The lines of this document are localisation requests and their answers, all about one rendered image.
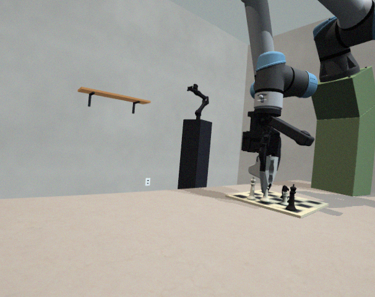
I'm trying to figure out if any white chess queen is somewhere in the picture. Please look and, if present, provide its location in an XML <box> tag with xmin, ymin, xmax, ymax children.
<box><xmin>260</xmin><ymin>187</ymin><xmax>270</xmax><ymax>202</ymax></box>

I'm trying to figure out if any white rook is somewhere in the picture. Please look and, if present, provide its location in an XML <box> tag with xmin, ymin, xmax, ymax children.
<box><xmin>280</xmin><ymin>192</ymin><xmax>288</xmax><ymax>205</ymax></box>

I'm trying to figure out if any white chess king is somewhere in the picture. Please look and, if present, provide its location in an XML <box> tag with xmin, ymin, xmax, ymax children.
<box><xmin>247</xmin><ymin>177</ymin><xmax>256</xmax><ymax>200</ymax></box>

